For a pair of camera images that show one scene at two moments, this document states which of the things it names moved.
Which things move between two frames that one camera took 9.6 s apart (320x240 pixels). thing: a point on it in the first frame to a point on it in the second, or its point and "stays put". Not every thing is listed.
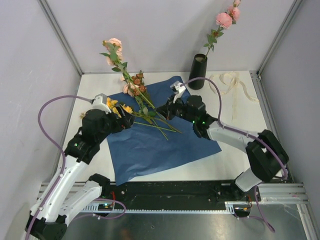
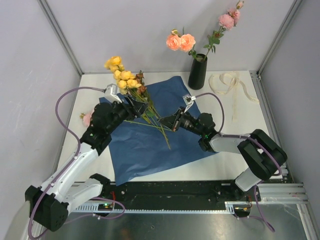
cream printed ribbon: (225, 83) stays put
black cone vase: (198, 70) stays put
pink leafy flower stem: (113, 47) to (184, 42)
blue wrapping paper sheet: (157, 143) stays put
